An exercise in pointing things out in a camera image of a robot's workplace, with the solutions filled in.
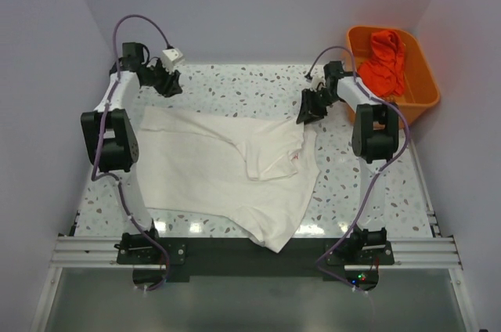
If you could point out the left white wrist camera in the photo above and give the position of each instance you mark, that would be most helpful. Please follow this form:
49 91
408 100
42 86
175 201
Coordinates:
170 58

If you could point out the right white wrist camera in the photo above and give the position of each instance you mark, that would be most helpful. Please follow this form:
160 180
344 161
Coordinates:
315 83

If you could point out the aluminium frame rail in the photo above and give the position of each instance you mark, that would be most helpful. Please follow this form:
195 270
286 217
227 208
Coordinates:
429 253

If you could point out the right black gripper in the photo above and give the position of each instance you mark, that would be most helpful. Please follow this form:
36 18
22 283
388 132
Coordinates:
308 112

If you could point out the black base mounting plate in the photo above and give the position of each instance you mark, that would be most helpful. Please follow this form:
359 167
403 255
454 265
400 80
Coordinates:
366 277

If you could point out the white coca-cola t shirt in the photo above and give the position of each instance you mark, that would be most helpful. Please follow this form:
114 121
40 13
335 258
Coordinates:
259 174

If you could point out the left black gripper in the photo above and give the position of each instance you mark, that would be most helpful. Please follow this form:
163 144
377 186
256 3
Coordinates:
171 86

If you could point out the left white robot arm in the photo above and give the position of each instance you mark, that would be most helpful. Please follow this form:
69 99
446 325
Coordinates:
110 139

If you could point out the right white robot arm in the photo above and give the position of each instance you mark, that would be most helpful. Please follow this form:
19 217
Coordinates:
374 142

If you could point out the orange plastic basket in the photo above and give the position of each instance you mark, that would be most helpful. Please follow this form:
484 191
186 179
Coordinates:
421 92

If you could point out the orange t shirt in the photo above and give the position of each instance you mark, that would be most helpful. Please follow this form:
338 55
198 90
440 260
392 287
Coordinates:
383 72

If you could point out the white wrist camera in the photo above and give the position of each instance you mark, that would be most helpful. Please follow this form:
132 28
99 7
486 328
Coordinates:
170 58
315 83

